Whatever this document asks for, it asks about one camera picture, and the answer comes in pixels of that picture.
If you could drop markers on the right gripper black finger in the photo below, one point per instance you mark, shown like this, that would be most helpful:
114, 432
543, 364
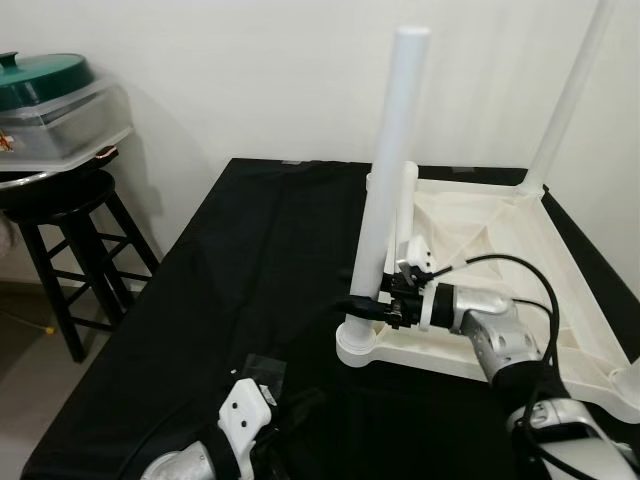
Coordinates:
360, 277
360, 309

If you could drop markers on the black tablecloth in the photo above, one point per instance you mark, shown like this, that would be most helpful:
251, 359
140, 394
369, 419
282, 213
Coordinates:
220, 270

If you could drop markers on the black stool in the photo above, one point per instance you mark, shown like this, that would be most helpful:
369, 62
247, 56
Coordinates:
70, 205

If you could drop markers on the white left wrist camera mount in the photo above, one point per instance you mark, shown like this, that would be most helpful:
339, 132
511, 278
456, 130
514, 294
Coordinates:
245, 415

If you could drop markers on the clear tape patch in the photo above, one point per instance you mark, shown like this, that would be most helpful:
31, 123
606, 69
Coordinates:
292, 161
462, 169
265, 368

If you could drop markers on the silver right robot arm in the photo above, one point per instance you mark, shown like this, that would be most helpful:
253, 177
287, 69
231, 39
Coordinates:
500, 330

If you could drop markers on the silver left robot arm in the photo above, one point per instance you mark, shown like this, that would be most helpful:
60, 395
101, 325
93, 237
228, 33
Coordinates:
190, 465

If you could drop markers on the clear container with green lid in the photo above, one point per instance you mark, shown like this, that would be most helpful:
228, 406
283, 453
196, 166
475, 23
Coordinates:
60, 115

